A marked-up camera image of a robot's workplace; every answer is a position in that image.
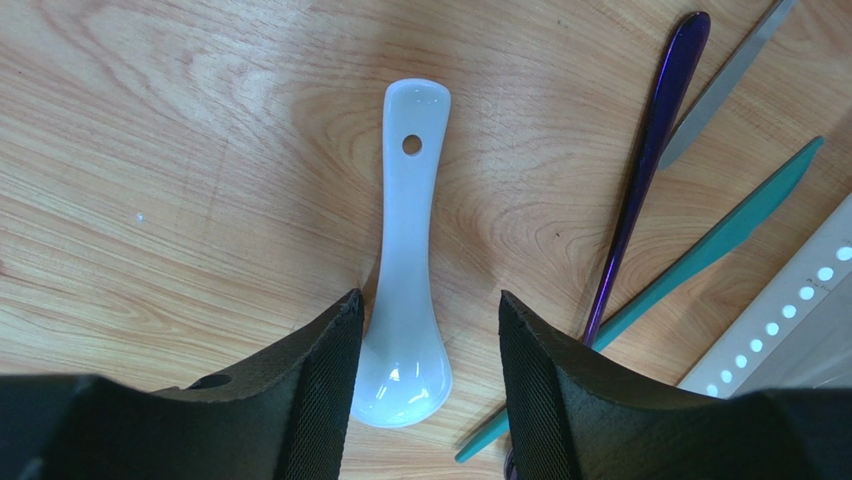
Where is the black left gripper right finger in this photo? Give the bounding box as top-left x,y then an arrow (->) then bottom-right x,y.
499,291 -> 851,479

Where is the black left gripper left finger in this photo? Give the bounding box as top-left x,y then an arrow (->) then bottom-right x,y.
1,290 -> 364,479

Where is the teal plastic knife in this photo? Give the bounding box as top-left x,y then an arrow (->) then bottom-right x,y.
454,136 -> 826,465

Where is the white perforated utensil caddy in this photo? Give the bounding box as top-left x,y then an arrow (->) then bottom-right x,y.
679,198 -> 851,398

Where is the small silver fork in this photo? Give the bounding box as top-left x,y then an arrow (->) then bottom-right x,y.
658,0 -> 797,170

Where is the purple metal spoon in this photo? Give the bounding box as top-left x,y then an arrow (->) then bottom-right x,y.
500,11 -> 711,479

